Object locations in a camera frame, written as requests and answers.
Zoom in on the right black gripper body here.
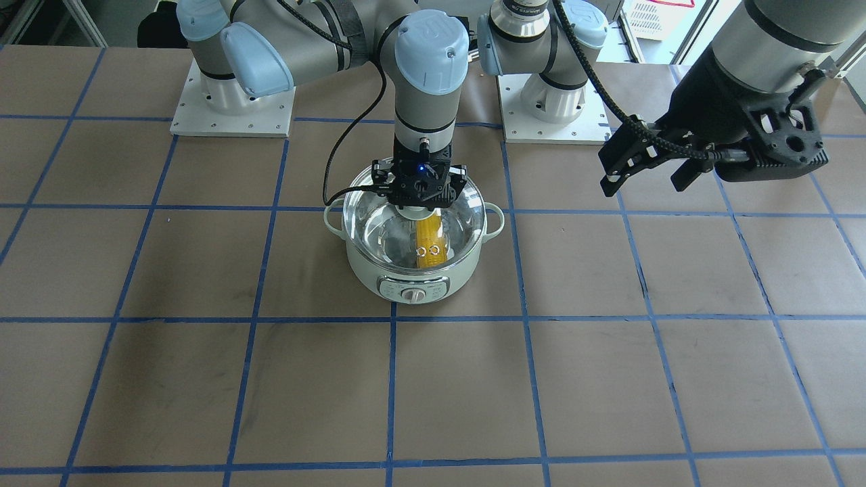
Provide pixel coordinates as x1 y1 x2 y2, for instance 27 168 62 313
371 158 468 209

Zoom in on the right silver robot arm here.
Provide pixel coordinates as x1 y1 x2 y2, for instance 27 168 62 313
173 1 470 210

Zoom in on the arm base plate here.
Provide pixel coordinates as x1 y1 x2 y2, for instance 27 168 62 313
170 61 295 138
497 74 612 145

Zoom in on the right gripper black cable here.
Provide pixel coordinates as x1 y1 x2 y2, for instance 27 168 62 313
277 0 407 207

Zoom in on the white electric cooking pot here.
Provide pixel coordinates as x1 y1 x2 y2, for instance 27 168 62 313
323 180 505 304

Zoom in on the glass pot lid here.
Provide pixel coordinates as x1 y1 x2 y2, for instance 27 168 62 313
343 180 486 275

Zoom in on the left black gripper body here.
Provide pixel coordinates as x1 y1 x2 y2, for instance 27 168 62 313
658 51 829 182

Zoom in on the yellow corn cob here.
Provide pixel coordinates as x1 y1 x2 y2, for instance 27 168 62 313
415 209 448 269

